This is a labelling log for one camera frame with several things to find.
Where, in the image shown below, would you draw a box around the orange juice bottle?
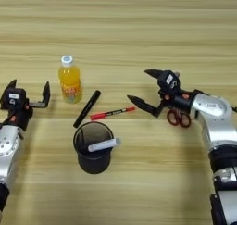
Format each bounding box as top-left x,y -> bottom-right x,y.
57,55 -> 83,106

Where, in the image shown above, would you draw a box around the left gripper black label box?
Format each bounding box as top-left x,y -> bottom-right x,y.
2,87 -> 28,109

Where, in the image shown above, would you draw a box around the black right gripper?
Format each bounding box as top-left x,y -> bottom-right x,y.
126,69 -> 199,119

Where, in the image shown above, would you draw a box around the black mesh pen cup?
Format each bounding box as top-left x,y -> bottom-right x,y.
72,120 -> 116,175

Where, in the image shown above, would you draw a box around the grey white marker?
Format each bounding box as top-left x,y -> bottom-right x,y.
87,137 -> 122,154

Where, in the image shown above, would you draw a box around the black marker pen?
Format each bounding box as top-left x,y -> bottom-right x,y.
72,90 -> 102,130

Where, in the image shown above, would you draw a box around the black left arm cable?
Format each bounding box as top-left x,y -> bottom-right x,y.
0,113 -> 17,126

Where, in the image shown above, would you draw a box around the red handled scissors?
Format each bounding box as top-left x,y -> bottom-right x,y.
166,107 -> 193,129

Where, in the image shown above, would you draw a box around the red capped marker pen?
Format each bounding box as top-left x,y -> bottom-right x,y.
89,106 -> 137,122

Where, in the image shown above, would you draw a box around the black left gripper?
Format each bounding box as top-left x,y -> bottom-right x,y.
0,79 -> 51,131

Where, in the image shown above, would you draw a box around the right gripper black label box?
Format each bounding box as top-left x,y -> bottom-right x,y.
156,69 -> 181,97

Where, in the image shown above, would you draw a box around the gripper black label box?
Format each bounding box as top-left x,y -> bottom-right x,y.
156,69 -> 181,97
2,87 -> 28,109

